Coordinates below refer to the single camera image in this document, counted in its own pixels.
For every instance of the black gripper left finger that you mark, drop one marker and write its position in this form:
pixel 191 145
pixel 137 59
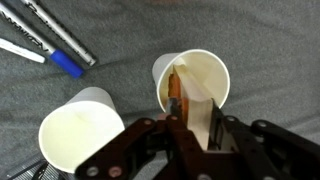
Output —
pixel 156 146

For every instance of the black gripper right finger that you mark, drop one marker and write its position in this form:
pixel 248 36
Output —
pixel 260 146

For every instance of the white paper cup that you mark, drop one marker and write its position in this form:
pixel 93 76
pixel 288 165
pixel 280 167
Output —
pixel 213 73
pixel 76 133

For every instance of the grey tablecloth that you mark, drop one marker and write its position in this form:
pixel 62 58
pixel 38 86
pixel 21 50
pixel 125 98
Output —
pixel 266 50

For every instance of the silver marker blue cap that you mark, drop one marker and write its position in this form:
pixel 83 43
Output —
pixel 36 41
pixel 63 35

